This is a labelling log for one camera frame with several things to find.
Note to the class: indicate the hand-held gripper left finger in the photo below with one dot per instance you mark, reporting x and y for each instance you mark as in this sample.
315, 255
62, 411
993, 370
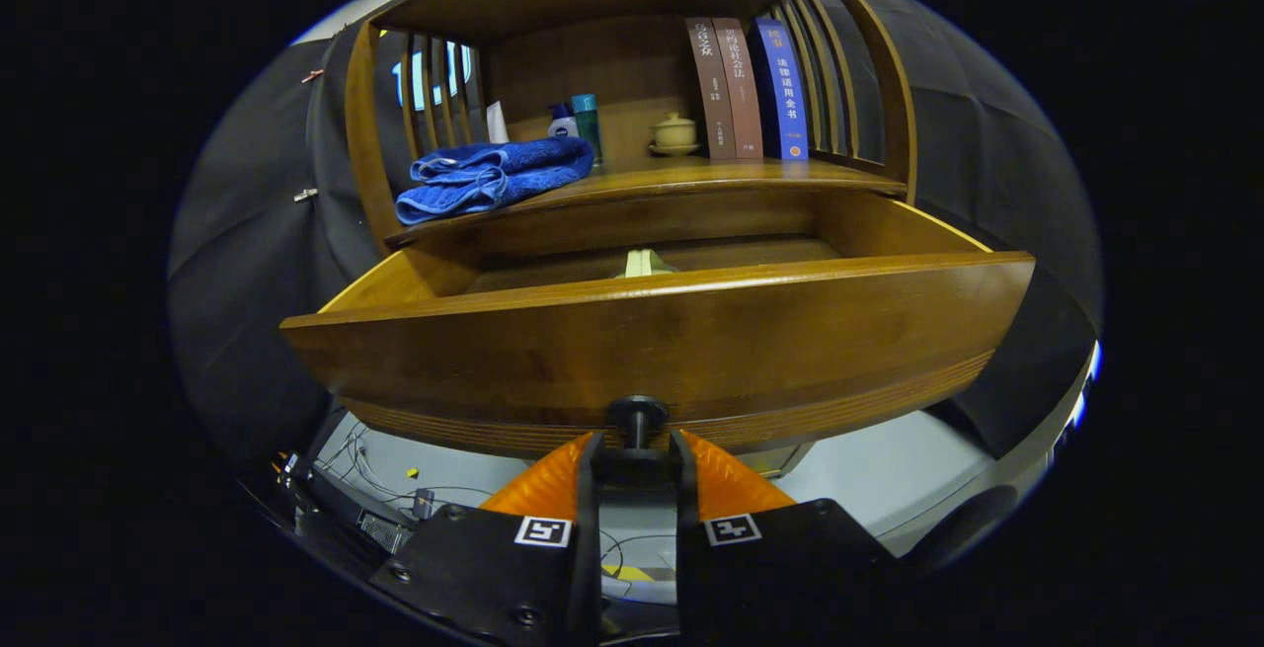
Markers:
494, 578

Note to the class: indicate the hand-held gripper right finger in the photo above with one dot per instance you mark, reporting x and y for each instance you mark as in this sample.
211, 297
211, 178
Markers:
770, 578

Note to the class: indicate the wooden drawer with black knob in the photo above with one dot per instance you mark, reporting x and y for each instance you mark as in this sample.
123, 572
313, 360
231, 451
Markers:
642, 351

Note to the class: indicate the wooden countertop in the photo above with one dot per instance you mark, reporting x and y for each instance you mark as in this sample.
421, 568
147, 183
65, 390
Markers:
691, 173

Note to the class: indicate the brown wooden cabinet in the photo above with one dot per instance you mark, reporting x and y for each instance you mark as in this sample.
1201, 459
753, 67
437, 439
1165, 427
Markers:
612, 64

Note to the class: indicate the dark equipment box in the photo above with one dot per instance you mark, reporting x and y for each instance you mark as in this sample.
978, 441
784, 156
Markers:
341, 519

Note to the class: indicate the blue folded towel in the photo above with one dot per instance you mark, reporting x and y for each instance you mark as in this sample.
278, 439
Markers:
494, 178

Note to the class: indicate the white tube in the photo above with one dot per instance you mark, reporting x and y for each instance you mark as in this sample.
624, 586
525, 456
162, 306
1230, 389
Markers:
497, 123

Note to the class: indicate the pale yellow lidded teacup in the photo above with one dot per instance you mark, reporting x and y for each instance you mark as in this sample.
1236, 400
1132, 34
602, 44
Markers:
675, 133

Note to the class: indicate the white lotion bottle blue cap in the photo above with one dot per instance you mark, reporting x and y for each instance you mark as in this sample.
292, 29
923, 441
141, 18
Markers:
563, 125

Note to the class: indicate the teal clear bottle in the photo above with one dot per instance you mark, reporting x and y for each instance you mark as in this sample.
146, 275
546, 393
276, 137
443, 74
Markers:
588, 123

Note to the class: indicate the blue book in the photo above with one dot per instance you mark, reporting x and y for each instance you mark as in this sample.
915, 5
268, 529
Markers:
787, 84

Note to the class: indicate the reddish brown book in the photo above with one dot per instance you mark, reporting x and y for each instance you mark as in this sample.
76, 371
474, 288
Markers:
741, 84

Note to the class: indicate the dark brown book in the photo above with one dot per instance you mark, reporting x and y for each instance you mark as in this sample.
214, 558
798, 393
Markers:
713, 84

